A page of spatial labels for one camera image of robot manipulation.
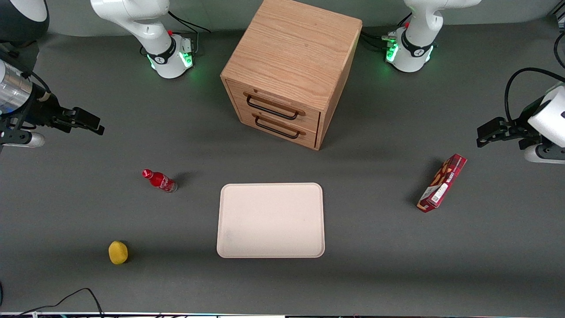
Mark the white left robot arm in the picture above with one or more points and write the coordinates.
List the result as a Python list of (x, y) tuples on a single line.
[(415, 44)]

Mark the yellow lemon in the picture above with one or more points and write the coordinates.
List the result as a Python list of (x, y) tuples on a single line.
[(118, 252)]

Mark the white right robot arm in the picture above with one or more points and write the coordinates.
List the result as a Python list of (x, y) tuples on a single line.
[(154, 35)]

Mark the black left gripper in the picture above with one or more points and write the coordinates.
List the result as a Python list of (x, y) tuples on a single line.
[(519, 128)]

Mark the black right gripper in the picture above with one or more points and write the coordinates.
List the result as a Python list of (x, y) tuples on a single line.
[(44, 110)]

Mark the red coke bottle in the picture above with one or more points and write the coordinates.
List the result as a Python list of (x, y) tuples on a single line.
[(160, 180)]

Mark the wooden two-drawer cabinet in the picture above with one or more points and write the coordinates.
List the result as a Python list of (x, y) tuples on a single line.
[(291, 62)]

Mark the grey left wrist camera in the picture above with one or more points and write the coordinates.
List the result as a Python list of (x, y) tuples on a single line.
[(545, 154)]

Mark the red snack box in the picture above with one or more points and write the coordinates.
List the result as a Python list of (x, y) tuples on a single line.
[(442, 183)]

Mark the beige plastic tray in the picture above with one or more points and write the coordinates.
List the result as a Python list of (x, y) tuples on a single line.
[(270, 220)]

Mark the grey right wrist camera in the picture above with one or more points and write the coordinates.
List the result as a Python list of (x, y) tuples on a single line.
[(31, 140)]

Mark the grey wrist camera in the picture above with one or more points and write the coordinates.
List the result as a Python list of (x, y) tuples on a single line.
[(545, 154), (31, 140)]

